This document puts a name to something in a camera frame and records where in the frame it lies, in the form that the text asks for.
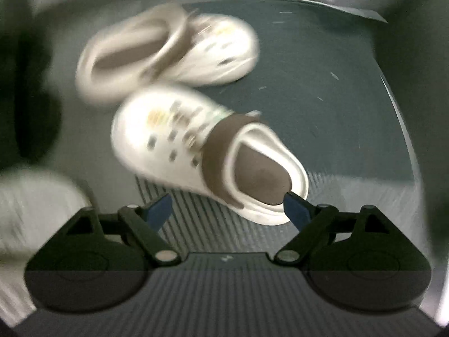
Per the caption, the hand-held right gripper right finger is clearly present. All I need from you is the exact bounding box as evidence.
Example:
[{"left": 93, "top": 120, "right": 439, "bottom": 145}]
[{"left": 274, "top": 191, "right": 388, "bottom": 265}]

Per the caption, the black entrance door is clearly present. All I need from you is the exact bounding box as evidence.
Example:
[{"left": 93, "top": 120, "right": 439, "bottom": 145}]
[{"left": 375, "top": 3, "right": 449, "bottom": 246}]

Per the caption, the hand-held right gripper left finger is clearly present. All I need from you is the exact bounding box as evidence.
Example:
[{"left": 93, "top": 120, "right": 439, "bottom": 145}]
[{"left": 65, "top": 193, "right": 181, "bottom": 265}]

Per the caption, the cream clog brown strap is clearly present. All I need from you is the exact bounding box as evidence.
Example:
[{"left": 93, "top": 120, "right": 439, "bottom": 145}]
[
  {"left": 110, "top": 85, "right": 310, "bottom": 226},
  {"left": 75, "top": 2, "right": 261, "bottom": 108}
]

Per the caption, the person's left forearm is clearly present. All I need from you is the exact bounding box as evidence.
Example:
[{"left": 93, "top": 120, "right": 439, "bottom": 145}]
[{"left": 0, "top": 168, "right": 93, "bottom": 257}]

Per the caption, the green grey doormat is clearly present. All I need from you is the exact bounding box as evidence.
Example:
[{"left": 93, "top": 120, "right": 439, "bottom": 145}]
[{"left": 45, "top": 0, "right": 425, "bottom": 253}]

